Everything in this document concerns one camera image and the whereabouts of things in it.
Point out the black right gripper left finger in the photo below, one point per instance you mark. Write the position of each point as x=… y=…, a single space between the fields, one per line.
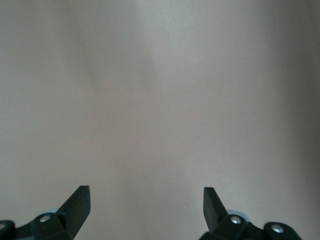
x=72 y=215

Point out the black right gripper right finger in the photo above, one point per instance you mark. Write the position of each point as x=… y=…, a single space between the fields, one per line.
x=217 y=220

